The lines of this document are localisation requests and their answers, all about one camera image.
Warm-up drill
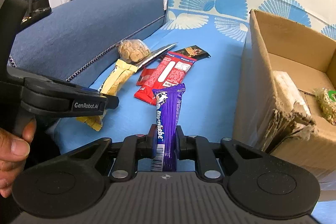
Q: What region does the purple Alpenliebe candy bar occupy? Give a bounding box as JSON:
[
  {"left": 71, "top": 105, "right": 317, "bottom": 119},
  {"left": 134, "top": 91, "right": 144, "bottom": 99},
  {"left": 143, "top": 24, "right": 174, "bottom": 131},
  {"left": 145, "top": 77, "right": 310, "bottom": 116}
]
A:
[{"left": 151, "top": 84, "right": 186, "bottom": 172}]

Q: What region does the yellow wafer snack pack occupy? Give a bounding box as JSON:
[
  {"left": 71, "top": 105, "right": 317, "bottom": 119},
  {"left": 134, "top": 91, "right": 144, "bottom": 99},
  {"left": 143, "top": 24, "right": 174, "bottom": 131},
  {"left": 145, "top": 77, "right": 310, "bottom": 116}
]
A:
[{"left": 76, "top": 59, "right": 138, "bottom": 131}]

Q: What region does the red snack packet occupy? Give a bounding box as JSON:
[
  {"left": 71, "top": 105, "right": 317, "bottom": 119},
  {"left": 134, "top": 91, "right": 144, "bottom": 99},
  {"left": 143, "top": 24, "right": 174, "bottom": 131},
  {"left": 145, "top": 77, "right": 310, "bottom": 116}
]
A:
[{"left": 134, "top": 52, "right": 197, "bottom": 105}]

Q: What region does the dark cracker snack packet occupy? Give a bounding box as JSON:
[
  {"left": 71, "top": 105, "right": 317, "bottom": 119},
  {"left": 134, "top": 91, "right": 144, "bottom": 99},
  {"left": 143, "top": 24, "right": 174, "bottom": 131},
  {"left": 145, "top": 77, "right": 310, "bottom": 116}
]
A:
[{"left": 175, "top": 45, "right": 211, "bottom": 60}]

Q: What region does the clear bag of small cookies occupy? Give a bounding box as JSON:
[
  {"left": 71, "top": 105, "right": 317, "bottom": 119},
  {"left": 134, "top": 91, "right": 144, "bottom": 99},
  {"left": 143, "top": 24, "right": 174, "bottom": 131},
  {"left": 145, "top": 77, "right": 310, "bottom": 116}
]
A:
[{"left": 118, "top": 39, "right": 151, "bottom": 63}]

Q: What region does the round puffed grain snack pack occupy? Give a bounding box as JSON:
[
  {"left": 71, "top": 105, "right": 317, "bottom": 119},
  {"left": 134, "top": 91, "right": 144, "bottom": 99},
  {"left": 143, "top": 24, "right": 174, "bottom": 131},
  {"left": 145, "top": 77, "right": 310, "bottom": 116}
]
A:
[{"left": 314, "top": 88, "right": 336, "bottom": 126}]

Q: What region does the person's left hand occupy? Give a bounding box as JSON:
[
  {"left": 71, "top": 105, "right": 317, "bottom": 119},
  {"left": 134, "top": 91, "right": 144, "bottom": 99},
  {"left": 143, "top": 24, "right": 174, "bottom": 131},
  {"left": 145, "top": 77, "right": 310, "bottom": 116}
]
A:
[{"left": 0, "top": 118, "right": 37, "bottom": 198}]

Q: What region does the blue sofa armrest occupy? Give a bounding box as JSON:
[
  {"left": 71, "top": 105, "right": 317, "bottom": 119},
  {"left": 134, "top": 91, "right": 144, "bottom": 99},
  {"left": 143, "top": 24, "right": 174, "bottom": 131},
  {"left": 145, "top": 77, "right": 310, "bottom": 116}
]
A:
[{"left": 9, "top": 0, "right": 166, "bottom": 87}]

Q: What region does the silver foil snack bar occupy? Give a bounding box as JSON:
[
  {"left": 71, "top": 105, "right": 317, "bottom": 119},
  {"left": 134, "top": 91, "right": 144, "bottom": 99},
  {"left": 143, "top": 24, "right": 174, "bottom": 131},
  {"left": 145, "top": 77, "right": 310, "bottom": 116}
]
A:
[{"left": 135, "top": 43, "right": 177, "bottom": 70}]

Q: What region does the brown cardboard box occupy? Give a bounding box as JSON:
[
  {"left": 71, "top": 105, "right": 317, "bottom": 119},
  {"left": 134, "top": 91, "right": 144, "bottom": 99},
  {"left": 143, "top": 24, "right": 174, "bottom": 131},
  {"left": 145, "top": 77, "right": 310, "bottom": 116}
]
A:
[{"left": 233, "top": 10, "right": 335, "bottom": 190}]

